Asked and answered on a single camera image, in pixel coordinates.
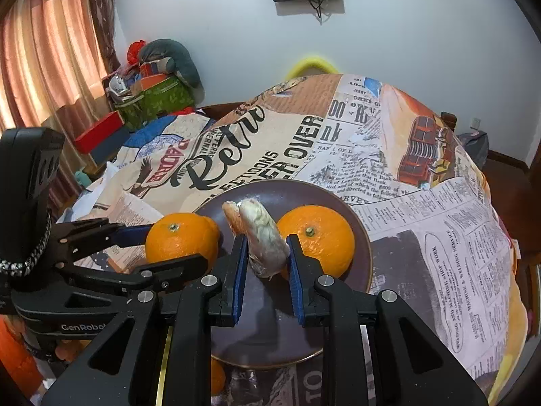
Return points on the green patterned bag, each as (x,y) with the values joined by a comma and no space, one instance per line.
(165,101)

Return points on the newspaper printed blanket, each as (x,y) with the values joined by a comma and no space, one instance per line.
(422,241)

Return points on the yellow foam hoop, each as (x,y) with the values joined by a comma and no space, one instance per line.
(312,60)

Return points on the grey plush toy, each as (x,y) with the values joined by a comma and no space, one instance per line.
(177,53)

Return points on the orange cloth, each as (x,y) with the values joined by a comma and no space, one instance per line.
(17,355)

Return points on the wall outlet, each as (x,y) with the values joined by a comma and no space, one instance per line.
(475,123)

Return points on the large orange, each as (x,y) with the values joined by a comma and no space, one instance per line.
(177,239)
(327,243)

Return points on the orange box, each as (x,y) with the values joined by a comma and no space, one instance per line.
(150,82)

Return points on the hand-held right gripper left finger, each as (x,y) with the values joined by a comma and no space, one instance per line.
(240,279)

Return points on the red blue patterned box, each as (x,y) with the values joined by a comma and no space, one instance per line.
(156,69)

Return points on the pink striped curtain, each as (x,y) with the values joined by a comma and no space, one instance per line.
(42,59)

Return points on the pomelo segment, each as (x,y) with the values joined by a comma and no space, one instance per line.
(262,237)

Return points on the blue patterned quilt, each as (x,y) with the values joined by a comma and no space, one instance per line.
(143,137)

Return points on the red plastic bag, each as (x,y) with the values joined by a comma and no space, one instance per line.
(135,53)

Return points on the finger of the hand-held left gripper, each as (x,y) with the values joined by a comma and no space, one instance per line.
(169,268)
(131,235)

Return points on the white plastic item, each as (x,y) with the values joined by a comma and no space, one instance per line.
(118,86)

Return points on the brown patterned curtain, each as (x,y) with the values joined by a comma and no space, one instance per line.
(103,29)

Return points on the grey backpack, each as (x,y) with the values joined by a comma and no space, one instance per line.
(473,148)

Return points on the dark brown plate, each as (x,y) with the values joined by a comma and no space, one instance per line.
(258,332)

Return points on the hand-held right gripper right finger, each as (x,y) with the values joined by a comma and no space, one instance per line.
(296,279)

